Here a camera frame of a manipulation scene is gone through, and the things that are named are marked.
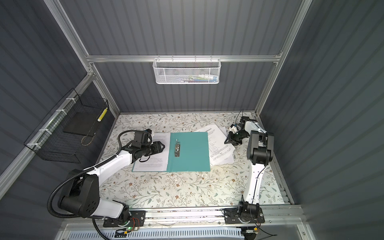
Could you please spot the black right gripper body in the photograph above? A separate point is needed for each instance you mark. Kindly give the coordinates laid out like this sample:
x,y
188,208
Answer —
x,y
239,136

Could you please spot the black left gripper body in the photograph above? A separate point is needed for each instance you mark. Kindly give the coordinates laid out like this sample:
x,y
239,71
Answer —
x,y
147,149

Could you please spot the white sheet with XDOF header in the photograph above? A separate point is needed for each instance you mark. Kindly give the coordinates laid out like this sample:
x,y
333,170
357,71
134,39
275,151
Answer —
x,y
219,152

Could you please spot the silver metal folder clip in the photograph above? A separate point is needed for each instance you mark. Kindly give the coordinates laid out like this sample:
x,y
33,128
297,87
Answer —
x,y
177,148

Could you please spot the teal file folder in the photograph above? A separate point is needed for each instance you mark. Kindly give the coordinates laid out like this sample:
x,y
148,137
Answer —
x,y
194,153

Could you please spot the printed white paper sheet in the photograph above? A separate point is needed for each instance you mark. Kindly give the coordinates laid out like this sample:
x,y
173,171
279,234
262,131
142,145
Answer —
x,y
159,161

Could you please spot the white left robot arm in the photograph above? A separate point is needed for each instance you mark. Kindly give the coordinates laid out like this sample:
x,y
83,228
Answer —
x,y
79,195

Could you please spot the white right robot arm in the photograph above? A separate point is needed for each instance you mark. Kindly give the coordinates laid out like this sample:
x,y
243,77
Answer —
x,y
259,154

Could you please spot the yellow marker in basket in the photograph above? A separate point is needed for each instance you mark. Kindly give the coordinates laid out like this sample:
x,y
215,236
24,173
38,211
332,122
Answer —
x,y
102,115

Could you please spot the black pad in basket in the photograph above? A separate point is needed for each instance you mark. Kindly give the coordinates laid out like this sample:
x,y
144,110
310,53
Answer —
x,y
83,124

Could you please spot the pens in white basket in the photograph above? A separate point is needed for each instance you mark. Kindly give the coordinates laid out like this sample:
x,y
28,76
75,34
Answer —
x,y
198,79

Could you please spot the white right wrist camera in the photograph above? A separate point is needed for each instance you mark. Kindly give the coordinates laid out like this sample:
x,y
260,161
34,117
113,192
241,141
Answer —
x,y
234,129

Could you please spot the white wire mesh basket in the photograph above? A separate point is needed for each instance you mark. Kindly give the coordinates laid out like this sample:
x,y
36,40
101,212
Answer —
x,y
166,72

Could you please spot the black wire mesh basket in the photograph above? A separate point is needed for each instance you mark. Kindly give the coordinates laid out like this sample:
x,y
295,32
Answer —
x,y
50,143

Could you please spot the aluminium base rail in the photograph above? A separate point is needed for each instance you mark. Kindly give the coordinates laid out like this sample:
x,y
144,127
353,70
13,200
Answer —
x,y
273,215

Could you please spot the white vented cable duct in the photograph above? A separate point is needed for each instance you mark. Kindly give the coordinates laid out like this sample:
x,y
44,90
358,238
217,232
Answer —
x,y
222,233

